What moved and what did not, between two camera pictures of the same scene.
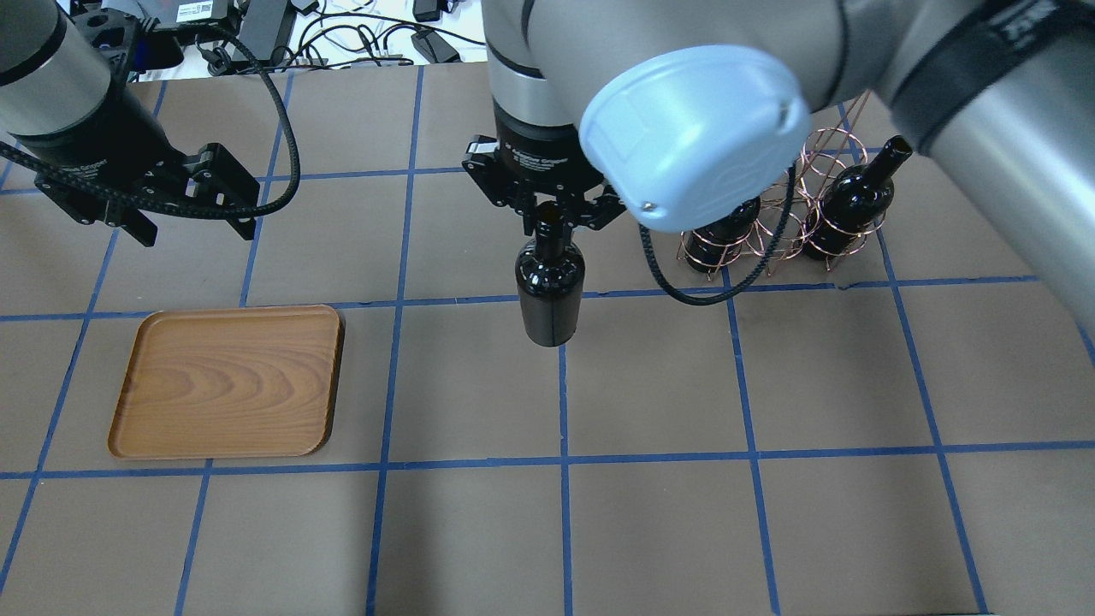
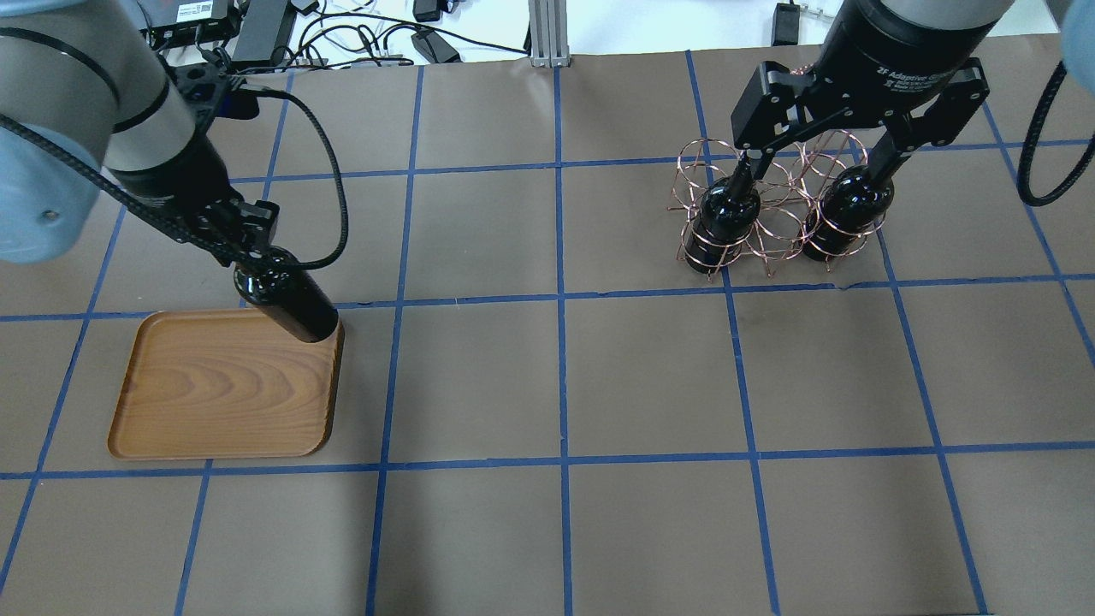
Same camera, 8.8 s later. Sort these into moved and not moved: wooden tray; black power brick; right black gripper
Moved: right black gripper
Not moved: wooden tray; black power brick
